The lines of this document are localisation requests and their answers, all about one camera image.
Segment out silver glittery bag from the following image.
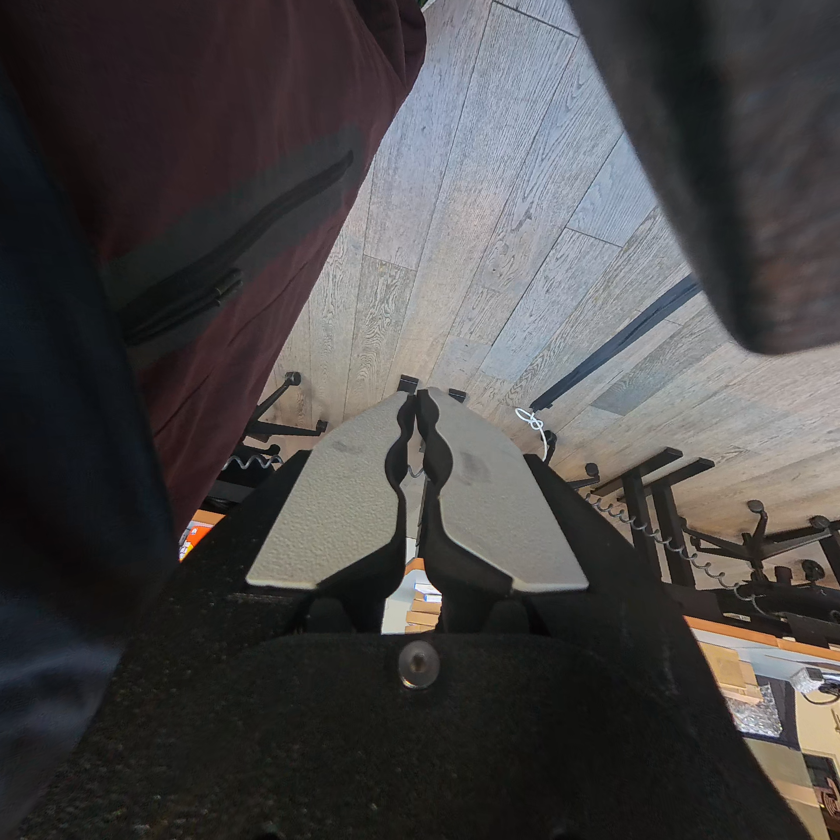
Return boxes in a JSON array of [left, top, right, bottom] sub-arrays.
[[735, 682, 785, 739]]

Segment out orange box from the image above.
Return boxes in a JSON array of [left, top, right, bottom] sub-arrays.
[[178, 515, 224, 562]]

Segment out cardboard box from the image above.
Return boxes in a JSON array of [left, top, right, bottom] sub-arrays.
[[699, 640, 762, 700]]

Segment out orange-edged desk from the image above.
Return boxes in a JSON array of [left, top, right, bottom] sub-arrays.
[[682, 613, 840, 665]]

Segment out person's maroon pants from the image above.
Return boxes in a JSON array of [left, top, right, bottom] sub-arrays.
[[0, 0, 427, 546]]

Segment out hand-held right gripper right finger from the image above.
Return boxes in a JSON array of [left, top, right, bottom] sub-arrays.
[[416, 386, 589, 595]]

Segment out white cable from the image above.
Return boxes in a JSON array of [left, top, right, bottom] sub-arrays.
[[515, 407, 553, 460]]

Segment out black table legs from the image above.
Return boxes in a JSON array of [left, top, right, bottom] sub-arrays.
[[587, 448, 716, 588]]

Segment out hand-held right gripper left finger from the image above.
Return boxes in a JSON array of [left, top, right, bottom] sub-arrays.
[[245, 390, 419, 589]]

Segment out stack of cardboard boxes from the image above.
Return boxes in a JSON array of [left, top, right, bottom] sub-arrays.
[[403, 558, 448, 634]]

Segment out black floor strip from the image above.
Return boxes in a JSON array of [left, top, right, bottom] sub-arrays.
[[528, 272, 703, 413]]

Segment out grey device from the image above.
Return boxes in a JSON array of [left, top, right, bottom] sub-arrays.
[[787, 666, 840, 706]]

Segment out person's dark blue jacket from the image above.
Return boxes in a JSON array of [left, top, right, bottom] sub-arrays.
[[0, 66, 181, 834]]

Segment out black chair base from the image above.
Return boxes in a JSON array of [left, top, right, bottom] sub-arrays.
[[682, 500, 840, 592], [241, 371, 329, 442]]

